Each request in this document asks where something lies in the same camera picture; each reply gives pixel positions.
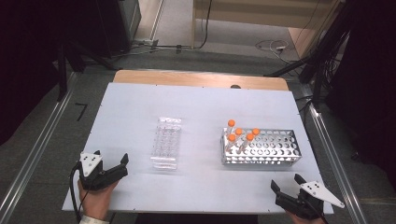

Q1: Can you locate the black cabinet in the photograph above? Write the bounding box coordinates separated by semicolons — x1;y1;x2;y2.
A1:
92;0;142;59

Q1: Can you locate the wooden table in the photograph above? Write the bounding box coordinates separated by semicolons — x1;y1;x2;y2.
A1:
112;69;290;91

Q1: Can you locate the white floor cable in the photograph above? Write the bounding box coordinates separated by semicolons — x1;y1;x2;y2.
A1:
255;39;297;65

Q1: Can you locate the person's right hand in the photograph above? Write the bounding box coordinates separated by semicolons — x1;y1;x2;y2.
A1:
284;210;326;224

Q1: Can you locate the metal floor rail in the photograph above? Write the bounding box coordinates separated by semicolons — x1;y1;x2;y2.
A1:
306;102;369;224
0;72;78;224

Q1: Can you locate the dark curtain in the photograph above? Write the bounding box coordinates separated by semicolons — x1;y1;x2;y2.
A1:
0;0;64;147
325;0;396;183

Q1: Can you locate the clear plastic tube rack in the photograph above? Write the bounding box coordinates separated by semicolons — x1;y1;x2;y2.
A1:
149;116;183;171

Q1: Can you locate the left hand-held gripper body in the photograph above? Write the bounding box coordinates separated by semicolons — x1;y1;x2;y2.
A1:
78;151;129;191

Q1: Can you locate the white board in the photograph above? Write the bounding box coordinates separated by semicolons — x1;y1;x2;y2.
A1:
61;82;334;216

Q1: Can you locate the black stand with cables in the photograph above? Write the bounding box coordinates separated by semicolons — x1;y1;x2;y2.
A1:
264;0;353;108

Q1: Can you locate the metal tube rack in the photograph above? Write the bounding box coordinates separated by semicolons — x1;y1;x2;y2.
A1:
219;127;303;166

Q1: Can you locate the beige wooden furniture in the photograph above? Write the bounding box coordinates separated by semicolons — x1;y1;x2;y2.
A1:
191;0;347;59

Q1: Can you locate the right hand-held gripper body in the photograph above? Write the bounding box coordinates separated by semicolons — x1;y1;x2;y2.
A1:
275;180;346;220

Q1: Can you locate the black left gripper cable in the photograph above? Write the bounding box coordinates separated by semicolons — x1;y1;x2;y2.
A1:
69;162;94;224

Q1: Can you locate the black hanging cable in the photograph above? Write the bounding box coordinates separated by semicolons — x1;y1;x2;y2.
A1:
195;0;214;50

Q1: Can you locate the person's left hand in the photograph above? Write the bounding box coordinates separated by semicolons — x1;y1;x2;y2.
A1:
78;180;120;221

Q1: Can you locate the black metal stand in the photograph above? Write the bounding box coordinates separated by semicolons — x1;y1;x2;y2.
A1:
55;40;120;103

